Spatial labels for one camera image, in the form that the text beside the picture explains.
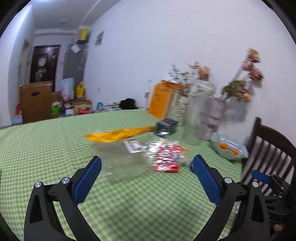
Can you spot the green bag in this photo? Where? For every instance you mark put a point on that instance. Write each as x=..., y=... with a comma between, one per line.
x=56, y=110

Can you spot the person's right hand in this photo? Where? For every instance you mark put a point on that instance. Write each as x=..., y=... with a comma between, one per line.
x=278, y=227

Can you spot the yellow tote bag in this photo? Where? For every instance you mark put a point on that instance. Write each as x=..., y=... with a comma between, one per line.
x=80, y=91

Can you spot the grey cabinet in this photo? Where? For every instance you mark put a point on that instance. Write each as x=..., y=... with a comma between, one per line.
x=71, y=67

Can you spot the red white plastic snack bag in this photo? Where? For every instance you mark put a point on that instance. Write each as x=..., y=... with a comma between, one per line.
x=167, y=157

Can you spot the yellow box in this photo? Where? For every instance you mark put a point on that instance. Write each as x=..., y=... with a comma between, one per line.
x=83, y=33

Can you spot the clear plastic jug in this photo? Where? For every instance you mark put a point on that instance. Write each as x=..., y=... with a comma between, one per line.
x=196, y=115

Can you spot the dried branch flowers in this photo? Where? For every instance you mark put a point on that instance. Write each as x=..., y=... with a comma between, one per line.
x=185, y=78

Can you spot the white electric toothbrush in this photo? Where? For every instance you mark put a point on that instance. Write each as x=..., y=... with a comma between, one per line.
x=147, y=95

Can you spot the red bucket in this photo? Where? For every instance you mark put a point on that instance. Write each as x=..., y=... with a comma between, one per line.
x=18, y=109

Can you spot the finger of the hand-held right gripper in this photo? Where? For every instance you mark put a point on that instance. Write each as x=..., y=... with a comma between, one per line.
x=261, y=176

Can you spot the yellow snack wrapper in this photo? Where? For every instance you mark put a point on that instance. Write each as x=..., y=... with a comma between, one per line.
x=115, y=135

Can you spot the clear plastic bottle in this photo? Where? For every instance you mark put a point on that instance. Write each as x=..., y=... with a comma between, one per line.
x=124, y=162

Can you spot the dark wooden chair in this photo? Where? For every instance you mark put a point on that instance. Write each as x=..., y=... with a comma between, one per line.
x=266, y=143

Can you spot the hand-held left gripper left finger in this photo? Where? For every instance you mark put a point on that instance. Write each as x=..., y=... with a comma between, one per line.
x=87, y=180

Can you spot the floral patterned vase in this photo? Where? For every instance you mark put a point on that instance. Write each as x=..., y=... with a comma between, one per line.
x=180, y=111

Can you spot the dried pink roses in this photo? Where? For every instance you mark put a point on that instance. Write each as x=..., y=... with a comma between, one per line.
x=238, y=89

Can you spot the white blue packet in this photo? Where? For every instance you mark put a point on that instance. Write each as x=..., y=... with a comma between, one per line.
x=231, y=143

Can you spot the light blue pink bag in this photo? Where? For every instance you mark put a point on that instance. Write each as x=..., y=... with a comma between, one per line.
x=67, y=89

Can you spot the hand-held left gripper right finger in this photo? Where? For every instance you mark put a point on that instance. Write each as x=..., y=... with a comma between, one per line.
x=207, y=180

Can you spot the clear glass bowl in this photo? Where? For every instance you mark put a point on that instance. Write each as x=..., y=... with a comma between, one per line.
x=229, y=150

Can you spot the white umbrella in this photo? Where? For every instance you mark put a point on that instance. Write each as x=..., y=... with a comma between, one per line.
x=83, y=58

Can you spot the pink vase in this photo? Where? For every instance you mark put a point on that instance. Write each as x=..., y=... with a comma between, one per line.
x=214, y=115

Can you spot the cardboard box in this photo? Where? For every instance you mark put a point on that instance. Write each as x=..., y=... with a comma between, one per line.
x=81, y=106

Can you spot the green checked tablecloth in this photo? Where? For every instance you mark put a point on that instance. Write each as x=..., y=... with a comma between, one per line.
x=57, y=150

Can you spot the small black box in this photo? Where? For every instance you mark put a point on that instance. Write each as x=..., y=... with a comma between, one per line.
x=166, y=126

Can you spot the dark brown door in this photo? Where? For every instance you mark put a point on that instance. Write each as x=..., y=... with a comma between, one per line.
x=46, y=67

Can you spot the black bag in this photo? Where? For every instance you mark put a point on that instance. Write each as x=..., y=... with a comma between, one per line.
x=127, y=103

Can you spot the white paper label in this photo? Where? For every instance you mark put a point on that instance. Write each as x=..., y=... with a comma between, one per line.
x=133, y=146

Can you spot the white paper sheet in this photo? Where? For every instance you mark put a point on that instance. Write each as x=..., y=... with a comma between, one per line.
x=75, y=48

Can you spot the pile of small oranges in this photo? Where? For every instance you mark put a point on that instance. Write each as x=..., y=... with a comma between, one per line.
x=227, y=148

